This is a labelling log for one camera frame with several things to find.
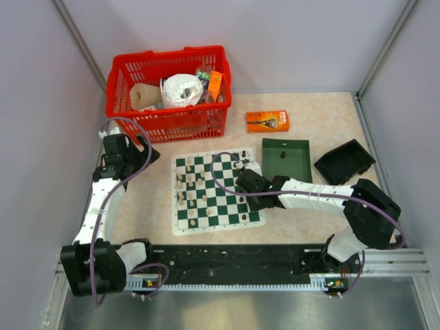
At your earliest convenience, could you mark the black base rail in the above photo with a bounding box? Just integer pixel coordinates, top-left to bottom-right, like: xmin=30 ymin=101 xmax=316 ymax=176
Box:
xmin=137 ymin=244 xmax=360 ymax=286

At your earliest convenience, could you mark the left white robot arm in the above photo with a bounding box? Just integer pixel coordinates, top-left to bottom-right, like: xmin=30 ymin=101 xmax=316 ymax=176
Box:
xmin=60 ymin=128 xmax=160 ymax=297

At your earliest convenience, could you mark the beige paper roll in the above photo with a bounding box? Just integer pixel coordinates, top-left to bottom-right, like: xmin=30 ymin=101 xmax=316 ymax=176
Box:
xmin=129 ymin=83 xmax=162 ymax=111

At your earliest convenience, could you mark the white toilet paper roll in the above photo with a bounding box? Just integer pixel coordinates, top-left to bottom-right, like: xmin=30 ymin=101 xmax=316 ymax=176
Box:
xmin=159 ymin=74 xmax=204 ymax=109

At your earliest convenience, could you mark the black tray lid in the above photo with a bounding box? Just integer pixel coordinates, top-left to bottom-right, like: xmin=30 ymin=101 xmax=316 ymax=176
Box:
xmin=314 ymin=139 xmax=376 ymax=185

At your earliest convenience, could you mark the green white chess mat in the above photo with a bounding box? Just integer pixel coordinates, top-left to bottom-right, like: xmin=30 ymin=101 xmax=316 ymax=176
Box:
xmin=171 ymin=147 xmax=265 ymax=236

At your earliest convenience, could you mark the green snack packet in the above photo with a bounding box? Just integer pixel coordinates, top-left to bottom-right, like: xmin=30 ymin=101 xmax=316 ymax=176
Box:
xmin=195 ymin=64 xmax=212 ymax=89

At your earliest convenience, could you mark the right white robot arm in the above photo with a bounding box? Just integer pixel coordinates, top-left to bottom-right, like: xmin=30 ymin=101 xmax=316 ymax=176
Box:
xmin=235 ymin=161 xmax=404 ymax=272

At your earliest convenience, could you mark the orange razor box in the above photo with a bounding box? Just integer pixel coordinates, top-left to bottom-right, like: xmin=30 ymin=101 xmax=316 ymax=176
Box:
xmin=245 ymin=110 xmax=290 ymax=133

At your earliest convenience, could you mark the green piece tray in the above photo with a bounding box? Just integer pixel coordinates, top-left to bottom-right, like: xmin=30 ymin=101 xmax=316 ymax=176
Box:
xmin=261 ymin=138 xmax=313 ymax=183

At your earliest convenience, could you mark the red plastic shopping basket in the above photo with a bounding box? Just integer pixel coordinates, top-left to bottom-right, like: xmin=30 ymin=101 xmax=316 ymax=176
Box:
xmin=105 ymin=45 xmax=232 ymax=143

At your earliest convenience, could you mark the orange carton in basket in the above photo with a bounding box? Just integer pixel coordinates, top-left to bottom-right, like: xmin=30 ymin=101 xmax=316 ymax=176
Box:
xmin=208 ymin=71 xmax=223 ymax=101

